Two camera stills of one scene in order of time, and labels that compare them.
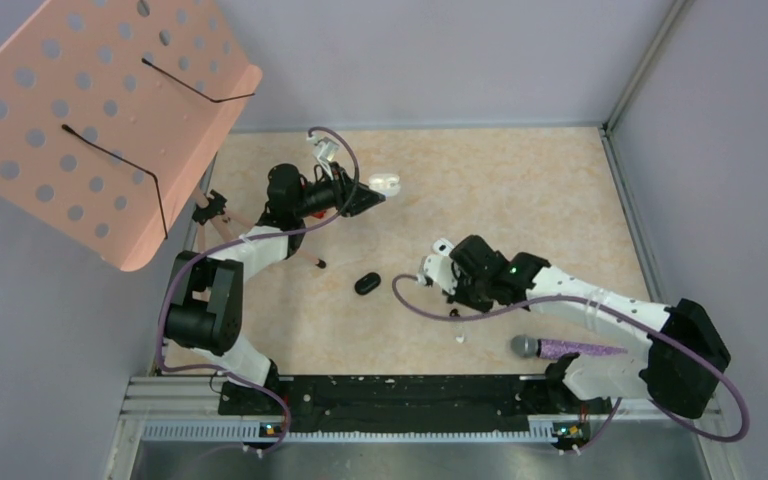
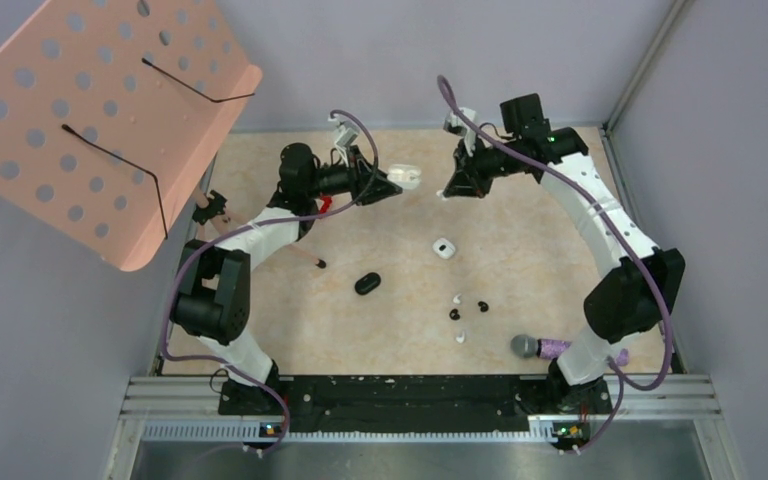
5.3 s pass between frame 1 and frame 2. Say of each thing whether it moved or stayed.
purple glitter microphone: stayed
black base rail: stayed
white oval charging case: moved
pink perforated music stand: stayed
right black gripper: moved
